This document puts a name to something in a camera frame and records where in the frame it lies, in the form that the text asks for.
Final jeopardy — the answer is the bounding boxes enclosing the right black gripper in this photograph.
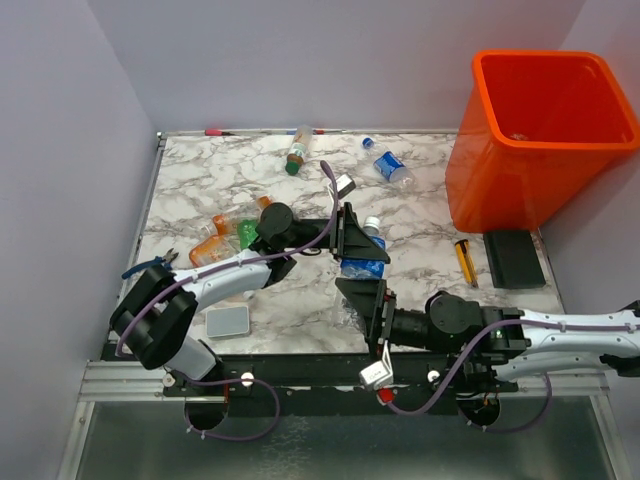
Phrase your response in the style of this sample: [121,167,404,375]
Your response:
[335,275,460,363]

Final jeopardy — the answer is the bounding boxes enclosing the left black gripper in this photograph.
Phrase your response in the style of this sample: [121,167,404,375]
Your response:
[284,202,390,264]

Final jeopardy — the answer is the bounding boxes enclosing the small blue label bottle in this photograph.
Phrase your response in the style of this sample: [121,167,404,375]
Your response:
[332,216,386,331]

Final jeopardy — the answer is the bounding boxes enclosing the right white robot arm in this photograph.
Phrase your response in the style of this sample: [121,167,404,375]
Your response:
[336,278,639,391]

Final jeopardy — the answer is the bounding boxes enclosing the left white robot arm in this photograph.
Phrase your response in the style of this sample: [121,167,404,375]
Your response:
[110,203,390,395]

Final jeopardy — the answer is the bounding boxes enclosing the orange plastic bin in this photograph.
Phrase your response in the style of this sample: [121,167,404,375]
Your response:
[445,49,639,233]

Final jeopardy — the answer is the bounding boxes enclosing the far blue label bottle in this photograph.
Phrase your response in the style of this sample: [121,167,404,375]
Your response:
[361,137,416,190]

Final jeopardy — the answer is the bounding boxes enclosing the yellow pencil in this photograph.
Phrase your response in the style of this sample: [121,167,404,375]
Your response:
[454,239,478,288]

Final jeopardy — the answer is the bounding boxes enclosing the green plastic bottle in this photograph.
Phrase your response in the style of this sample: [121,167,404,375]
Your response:
[236,219,258,250]

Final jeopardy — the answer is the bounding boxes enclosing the blue red pen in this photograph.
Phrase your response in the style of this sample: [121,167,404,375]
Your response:
[284,129,347,136]

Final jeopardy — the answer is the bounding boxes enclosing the green cap tea bottle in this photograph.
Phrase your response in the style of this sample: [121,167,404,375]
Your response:
[285,125,313,176]

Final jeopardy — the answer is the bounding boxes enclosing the large orange label bottle left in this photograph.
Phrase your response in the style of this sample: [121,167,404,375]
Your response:
[189,235,237,268]

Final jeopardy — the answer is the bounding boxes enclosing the orange label crushed bottle left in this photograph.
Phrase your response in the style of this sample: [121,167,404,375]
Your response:
[202,195,274,236]

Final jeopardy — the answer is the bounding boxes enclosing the black box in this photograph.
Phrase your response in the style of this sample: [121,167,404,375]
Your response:
[483,230,546,290]

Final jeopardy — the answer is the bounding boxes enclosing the red marker pen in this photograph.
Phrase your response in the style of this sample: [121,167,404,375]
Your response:
[204,129,235,137]

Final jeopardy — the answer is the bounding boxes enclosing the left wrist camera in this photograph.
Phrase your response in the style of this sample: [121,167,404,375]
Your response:
[327,174,357,200]

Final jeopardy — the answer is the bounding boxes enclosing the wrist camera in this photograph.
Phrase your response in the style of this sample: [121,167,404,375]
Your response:
[327,174,357,200]
[359,345,394,405]

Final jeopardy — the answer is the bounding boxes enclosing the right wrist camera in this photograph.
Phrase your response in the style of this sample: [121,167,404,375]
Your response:
[359,345,394,405]

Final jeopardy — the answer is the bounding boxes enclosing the black base frame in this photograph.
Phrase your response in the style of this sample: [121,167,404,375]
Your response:
[163,352,517,417]

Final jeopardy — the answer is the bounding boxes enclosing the blue handled pliers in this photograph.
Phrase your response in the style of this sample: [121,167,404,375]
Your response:
[121,248,179,280]

